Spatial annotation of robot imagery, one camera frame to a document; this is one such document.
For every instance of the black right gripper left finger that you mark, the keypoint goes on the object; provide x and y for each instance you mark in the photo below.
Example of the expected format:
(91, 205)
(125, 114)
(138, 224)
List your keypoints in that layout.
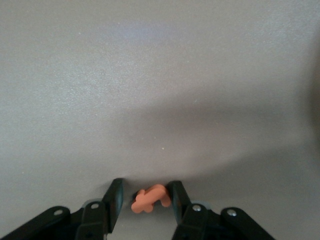
(75, 222)

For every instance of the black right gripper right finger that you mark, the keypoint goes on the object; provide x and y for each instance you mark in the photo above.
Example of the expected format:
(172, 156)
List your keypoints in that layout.
(200, 222)

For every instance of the orange foam letter t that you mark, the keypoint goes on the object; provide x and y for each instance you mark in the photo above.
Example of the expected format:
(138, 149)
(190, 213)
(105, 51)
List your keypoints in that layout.
(147, 200)

